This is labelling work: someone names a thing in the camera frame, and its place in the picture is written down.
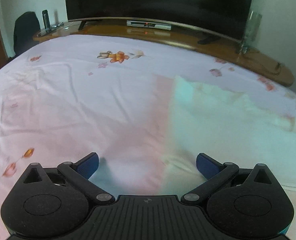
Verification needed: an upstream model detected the cream white knit sweater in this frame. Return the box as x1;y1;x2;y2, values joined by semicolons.
160;77;296;194

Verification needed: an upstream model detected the pink floral bed sheet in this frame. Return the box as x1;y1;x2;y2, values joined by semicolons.
0;35;296;239

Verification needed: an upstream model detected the brown wooden tv cabinet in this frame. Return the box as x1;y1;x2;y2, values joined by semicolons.
33;19;295;87

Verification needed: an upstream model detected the chair with black jacket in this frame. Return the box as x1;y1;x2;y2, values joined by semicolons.
13;11;41;57

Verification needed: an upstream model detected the glass cylinder table lamp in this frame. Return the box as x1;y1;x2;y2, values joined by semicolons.
238;10;262;54

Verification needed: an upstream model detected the silver set-top box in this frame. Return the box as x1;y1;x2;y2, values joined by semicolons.
126;21;172;31

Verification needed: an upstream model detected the large black curved television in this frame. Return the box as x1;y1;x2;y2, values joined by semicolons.
66;0;252;40

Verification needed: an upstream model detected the black lamp power cable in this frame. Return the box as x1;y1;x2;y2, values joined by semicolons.
242;49;288;76

